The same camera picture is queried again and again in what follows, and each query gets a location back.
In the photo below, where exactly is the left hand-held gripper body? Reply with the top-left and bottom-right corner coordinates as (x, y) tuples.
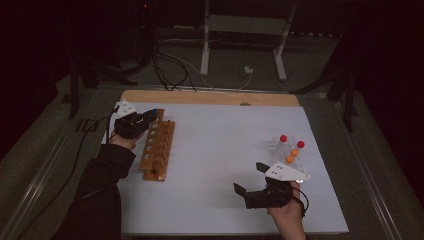
(113, 100), (148, 139)

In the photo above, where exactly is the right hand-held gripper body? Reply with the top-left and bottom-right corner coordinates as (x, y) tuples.
(244, 161), (312, 210)

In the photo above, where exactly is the wooden test tube rack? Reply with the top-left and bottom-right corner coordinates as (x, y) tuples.
(138, 108), (176, 183)

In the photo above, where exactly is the red cap test tube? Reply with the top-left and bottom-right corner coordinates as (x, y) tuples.
(274, 134), (289, 151)
(291, 140), (306, 158)

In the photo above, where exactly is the person's left hand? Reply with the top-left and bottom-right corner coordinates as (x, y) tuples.
(109, 131), (145, 151)

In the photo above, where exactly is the person's right hand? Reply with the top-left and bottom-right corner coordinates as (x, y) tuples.
(266, 181), (307, 240)

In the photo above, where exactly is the white table board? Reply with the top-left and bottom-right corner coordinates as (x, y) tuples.
(101, 101), (350, 235)

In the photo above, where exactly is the wooden table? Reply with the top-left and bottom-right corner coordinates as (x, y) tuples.
(119, 89), (301, 108)

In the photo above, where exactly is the black tripod stand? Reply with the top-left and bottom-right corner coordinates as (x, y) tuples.
(289, 33), (359, 133)
(68, 54), (139, 120)

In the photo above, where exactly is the white metal stand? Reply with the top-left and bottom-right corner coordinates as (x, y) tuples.
(199, 0), (298, 82)

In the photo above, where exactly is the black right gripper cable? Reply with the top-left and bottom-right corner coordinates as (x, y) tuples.
(291, 186), (310, 219)

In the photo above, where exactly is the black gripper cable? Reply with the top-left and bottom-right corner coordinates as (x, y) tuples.
(14, 114), (118, 240)
(291, 186), (310, 219)

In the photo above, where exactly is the bundle of black cables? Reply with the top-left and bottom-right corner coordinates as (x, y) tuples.
(133, 0), (198, 92)

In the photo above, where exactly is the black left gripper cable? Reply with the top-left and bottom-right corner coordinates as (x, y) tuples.
(14, 114), (118, 240)

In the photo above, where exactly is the grey metal rail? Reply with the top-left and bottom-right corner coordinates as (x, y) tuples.
(0, 96), (84, 240)
(333, 98), (401, 240)

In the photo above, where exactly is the white cable with plug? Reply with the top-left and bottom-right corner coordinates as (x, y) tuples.
(159, 38), (255, 91)

